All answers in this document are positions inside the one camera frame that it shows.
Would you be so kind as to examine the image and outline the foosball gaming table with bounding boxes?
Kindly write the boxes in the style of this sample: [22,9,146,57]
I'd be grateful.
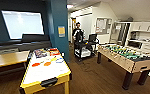
[96,43,150,91]

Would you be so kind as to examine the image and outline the black wheeled cart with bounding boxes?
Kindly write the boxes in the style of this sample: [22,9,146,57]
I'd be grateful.
[73,33,100,63]

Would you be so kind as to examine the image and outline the person in black shirt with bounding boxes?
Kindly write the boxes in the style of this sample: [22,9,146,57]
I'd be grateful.
[72,21,84,44]

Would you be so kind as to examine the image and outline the red board game box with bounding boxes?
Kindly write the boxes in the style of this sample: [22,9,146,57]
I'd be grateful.
[48,48,62,57]

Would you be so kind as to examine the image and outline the yellow round paddle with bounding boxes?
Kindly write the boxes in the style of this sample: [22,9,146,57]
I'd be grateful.
[49,57,58,63]

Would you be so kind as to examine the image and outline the blue board game box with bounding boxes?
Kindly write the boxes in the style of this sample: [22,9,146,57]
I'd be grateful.
[33,48,49,59]

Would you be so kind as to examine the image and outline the white dining table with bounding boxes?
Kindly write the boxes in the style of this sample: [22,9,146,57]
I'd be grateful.
[19,48,73,94]

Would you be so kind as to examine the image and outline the stainless steel refrigerator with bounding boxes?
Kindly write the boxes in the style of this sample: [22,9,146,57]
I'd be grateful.
[109,21,131,47]

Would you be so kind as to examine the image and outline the dark sofa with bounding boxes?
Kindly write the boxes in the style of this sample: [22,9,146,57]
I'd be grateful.
[0,33,53,56]

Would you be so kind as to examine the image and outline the blue plastic ring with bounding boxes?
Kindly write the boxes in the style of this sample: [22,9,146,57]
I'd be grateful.
[55,57,65,64]

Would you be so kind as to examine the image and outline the small yellow wall sign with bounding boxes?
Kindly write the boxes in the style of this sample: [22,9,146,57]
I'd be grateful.
[57,25,66,38]

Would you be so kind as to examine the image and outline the grey wall notice board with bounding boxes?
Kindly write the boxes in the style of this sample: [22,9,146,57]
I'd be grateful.
[95,17,113,35]

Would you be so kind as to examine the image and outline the white wall cabinet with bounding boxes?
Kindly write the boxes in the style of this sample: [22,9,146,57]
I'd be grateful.
[130,21,150,33]

